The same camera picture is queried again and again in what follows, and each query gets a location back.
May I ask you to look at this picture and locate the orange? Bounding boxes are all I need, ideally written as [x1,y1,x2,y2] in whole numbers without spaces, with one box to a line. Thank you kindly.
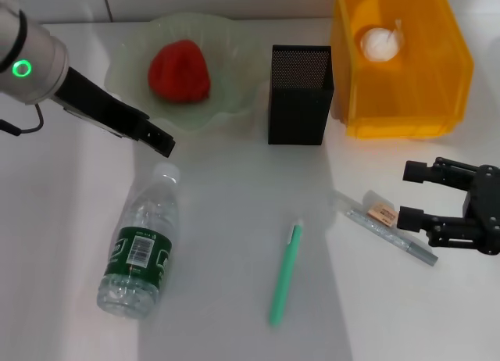
[147,40,212,105]

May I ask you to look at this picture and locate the green glass fruit plate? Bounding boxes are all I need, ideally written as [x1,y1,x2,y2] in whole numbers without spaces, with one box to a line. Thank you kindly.
[105,11,270,134]

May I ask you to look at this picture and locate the clear water bottle green label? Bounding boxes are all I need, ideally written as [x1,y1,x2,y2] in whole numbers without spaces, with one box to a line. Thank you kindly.
[96,162,183,320]

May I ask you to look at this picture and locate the yellow plastic bin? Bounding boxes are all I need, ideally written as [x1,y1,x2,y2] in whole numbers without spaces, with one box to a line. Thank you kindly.
[330,0,476,138]

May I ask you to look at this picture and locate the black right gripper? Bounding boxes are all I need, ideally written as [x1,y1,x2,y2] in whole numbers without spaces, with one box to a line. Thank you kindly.
[397,155,500,256]

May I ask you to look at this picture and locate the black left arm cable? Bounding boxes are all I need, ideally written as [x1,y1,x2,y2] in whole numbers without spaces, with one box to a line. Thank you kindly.
[0,102,45,138]

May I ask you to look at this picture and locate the white eraser tan sleeve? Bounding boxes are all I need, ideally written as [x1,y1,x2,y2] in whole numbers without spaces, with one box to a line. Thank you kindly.
[362,189,402,226]

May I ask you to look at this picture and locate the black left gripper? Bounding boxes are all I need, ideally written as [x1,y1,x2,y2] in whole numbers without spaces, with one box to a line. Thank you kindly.
[53,65,177,159]

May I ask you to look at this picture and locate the black mesh pen holder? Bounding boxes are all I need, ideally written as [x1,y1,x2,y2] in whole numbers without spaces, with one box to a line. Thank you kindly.
[267,44,336,146]

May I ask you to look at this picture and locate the white paper ball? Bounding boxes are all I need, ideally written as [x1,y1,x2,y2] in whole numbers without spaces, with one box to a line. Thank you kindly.
[359,20,405,63]

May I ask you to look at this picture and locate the mint green pen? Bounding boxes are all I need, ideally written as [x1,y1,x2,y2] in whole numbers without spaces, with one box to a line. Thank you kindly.
[268,219,305,327]

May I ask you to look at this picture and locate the silver glitter pen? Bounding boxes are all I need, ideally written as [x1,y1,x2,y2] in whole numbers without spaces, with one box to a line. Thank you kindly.
[344,206,439,267]

